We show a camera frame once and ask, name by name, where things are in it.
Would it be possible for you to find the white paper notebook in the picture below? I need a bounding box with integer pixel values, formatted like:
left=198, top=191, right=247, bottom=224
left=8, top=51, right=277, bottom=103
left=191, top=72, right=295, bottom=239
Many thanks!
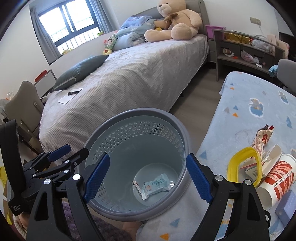
left=58, top=88, right=83, bottom=104

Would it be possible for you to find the window with black frame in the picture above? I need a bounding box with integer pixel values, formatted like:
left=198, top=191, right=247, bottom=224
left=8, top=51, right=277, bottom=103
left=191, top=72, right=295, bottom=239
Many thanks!
left=39, top=0, right=100, bottom=54

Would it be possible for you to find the red white snack bag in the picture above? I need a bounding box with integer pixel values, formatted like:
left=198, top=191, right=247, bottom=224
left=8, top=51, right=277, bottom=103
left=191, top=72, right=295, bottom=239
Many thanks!
left=251, top=125, right=274, bottom=159

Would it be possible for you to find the grey bed with checked sheet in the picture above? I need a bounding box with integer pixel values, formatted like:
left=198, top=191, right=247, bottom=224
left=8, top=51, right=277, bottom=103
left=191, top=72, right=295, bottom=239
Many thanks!
left=39, top=1, right=209, bottom=153

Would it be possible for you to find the whiteboard with red clip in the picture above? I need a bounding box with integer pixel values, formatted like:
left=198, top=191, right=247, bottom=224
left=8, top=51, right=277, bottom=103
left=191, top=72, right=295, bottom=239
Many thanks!
left=34, top=70, right=57, bottom=98

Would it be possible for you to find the purple small box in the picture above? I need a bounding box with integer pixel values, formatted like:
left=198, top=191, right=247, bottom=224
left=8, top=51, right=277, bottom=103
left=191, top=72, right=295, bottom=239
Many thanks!
left=275, top=190, right=296, bottom=226

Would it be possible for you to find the light blue patterned blanket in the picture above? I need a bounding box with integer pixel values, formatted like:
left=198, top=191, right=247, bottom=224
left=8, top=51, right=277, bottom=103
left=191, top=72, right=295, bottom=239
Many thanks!
left=136, top=72, right=295, bottom=240

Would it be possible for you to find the large beige teddy bear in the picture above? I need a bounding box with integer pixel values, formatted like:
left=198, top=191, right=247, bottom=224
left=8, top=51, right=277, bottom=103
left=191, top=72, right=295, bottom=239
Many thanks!
left=144, top=0, right=202, bottom=43

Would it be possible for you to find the purple fuzzy rug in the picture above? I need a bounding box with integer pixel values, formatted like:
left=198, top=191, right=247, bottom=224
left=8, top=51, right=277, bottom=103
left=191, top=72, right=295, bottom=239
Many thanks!
left=62, top=201, right=132, bottom=241

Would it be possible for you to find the pink plastic bag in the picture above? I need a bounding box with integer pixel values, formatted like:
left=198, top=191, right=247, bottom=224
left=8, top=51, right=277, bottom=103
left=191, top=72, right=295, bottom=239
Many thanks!
left=240, top=50, right=259, bottom=64

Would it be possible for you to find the wall power socket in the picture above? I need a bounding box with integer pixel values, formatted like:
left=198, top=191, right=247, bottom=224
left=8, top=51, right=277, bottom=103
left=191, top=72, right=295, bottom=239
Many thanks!
left=250, top=17, right=261, bottom=26

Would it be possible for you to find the dark green pillow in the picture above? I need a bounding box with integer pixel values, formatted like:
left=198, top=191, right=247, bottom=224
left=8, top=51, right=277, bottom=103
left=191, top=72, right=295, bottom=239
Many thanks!
left=53, top=55, right=108, bottom=91

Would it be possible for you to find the grey wooden shelf desk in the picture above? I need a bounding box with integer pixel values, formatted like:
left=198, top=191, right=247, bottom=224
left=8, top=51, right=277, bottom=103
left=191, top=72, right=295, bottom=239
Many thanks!
left=213, top=29, right=285, bottom=81

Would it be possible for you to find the grey curtain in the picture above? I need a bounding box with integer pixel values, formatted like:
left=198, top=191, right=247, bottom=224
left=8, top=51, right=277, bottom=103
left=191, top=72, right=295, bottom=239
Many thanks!
left=30, top=7, right=62, bottom=65

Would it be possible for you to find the pink storage box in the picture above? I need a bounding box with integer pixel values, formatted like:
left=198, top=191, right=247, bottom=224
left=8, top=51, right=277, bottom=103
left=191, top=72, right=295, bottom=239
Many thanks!
left=205, top=24, right=226, bottom=39

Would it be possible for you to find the grey perforated trash bin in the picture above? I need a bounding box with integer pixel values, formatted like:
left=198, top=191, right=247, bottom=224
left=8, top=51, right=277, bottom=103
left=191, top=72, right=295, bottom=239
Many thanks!
left=78, top=108, right=191, bottom=221

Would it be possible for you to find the green white medicine box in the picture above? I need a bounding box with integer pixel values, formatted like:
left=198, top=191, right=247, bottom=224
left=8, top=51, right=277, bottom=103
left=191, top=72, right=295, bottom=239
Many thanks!
left=240, top=144, right=282, bottom=181

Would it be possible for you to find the red white paper cup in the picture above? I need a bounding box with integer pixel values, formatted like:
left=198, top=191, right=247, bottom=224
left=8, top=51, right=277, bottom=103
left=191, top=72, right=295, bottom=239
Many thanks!
left=256, top=154, right=295, bottom=210

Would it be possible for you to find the beige chair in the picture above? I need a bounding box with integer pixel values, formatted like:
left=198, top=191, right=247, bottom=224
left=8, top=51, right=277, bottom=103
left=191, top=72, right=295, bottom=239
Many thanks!
left=4, top=81, right=44, bottom=153

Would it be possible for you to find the small green plush doll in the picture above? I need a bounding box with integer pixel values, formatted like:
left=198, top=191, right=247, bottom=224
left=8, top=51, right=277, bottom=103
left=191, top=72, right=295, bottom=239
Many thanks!
left=103, top=34, right=117, bottom=55

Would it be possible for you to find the blue white snack wrapper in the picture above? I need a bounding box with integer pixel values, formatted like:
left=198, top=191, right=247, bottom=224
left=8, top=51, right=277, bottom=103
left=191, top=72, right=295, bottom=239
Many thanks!
left=132, top=174, right=175, bottom=200

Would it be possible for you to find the yellow plastic lid ring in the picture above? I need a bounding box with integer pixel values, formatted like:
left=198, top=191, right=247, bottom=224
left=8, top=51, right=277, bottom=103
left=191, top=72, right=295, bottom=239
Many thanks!
left=227, top=146, right=263, bottom=188

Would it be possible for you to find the grey office chair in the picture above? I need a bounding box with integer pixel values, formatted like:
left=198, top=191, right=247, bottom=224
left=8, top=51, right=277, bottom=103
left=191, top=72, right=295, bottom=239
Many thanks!
left=277, top=59, right=296, bottom=96

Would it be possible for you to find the black marker pen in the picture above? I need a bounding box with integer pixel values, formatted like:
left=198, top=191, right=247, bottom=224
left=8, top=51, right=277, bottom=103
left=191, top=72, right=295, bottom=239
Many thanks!
left=68, top=91, right=80, bottom=96

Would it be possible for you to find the light blue folded quilt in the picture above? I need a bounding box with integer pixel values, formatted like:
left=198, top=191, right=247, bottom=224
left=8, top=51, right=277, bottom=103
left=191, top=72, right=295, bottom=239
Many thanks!
left=107, top=15, right=156, bottom=51

